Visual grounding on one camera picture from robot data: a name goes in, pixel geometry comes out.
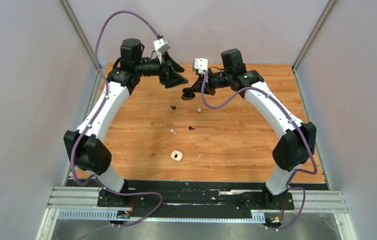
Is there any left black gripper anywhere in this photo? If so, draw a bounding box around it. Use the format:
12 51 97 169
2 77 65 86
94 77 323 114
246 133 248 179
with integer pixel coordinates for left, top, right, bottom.
135 51 188 89

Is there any black charging case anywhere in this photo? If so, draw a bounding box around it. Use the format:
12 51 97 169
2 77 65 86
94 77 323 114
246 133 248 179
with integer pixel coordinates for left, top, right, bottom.
181 92 196 101

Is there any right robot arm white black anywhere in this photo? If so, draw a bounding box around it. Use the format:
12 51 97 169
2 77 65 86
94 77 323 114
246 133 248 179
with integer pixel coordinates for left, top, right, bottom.
182 48 318 209

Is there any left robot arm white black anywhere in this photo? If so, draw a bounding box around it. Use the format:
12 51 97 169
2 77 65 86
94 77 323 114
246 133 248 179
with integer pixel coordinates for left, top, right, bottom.
63 36 188 207

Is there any white open charging case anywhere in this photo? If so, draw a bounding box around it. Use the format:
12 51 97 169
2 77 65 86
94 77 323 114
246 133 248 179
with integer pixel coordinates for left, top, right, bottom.
170 150 184 162

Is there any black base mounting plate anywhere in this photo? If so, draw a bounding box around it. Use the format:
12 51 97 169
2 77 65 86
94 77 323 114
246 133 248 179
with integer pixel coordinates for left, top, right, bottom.
65 179 329 220

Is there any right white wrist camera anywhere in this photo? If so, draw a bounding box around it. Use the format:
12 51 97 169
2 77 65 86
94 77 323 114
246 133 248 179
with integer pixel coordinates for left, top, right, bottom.
192 57 209 75

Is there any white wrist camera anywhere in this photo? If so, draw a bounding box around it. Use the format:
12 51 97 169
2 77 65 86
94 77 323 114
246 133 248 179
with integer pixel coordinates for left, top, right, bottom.
192 57 209 75
153 36 171 64

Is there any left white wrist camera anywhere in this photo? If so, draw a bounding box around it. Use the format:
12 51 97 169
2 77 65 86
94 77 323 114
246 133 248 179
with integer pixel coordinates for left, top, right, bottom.
153 36 171 64

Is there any left corner aluminium post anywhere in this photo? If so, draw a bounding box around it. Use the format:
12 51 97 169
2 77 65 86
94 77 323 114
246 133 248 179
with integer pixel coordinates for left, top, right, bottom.
58 0 97 68

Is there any corner aluminium post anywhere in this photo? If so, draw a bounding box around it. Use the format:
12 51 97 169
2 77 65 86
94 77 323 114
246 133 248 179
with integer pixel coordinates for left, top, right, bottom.
58 0 97 68
291 0 339 73

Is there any right corner aluminium post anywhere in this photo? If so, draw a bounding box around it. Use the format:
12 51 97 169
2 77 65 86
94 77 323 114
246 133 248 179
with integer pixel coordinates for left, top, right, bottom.
291 0 339 73

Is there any aluminium rail frame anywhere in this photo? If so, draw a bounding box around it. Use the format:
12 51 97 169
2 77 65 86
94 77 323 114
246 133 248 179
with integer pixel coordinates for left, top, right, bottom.
37 186 357 240

